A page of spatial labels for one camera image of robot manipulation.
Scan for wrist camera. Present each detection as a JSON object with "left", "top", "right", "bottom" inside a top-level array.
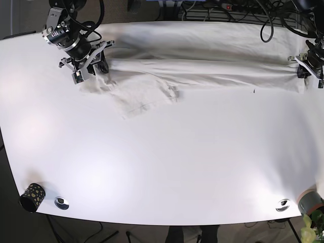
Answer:
[
  {"left": 72, "top": 69, "right": 90, "bottom": 84},
  {"left": 318, "top": 79, "right": 324, "bottom": 89}
]

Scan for power strip red switch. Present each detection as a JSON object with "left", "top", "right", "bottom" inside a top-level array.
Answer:
[{"left": 220, "top": 3, "right": 251, "bottom": 12}]

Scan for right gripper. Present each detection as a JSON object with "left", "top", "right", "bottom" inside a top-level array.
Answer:
[{"left": 59, "top": 38, "right": 115, "bottom": 75}]

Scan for black gold-spotted cup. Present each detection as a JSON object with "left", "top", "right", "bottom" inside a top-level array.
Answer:
[{"left": 19, "top": 183, "right": 46, "bottom": 213}]

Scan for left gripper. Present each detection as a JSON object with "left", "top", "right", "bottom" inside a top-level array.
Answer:
[{"left": 288, "top": 49, "right": 323, "bottom": 80}]

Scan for silver table grommet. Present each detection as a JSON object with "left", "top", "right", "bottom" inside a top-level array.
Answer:
[
  {"left": 275, "top": 199, "right": 290, "bottom": 212},
  {"left": 54, "top": 197, "right": 69, "bottom": 210}
]

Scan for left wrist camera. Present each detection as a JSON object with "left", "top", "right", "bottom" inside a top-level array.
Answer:
[{"left": 318, "top": 79, "right": 324, "bottom": 89}]

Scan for green potted plant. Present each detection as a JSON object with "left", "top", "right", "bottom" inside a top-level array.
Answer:
[{"left": 301, "top": 210, "right": 323, "bottom": 243}]

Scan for white printed T-shirt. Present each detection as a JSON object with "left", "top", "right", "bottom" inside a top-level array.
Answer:
[{"left": 78, "top": 21, "right": 307, "bottom": 117}]

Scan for grey plant pot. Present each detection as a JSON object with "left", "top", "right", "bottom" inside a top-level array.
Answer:
[{"left": 297, "top": 188, "right": 323, "bottom": 216}]

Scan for left silver table grommet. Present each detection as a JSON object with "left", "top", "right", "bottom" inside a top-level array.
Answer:
[{"left": 54, "top": 197, "right": 69, "bottom": 210}]

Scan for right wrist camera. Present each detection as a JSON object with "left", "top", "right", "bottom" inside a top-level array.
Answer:
[{"left": 72, "top": 69, "right": 90, "bottom": 84}]

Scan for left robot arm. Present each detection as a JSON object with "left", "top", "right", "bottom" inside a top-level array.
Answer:
[{"left": 290, "top": 1, "right": 323, "bottom": 81}]

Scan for right silver table grommet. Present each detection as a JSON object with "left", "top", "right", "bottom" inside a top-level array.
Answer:
[{"left": 275, "top": 199, "right": 290, "bottom": 212}]

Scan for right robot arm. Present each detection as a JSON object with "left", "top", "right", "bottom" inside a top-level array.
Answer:
[{"left": 42, "top": 1, "right": 114, "bottom": 78}]

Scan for tangled black cables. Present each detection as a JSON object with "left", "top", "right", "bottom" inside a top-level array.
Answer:
[{"left": 177, "top": 0, "right": 308, "bottom": 43}]

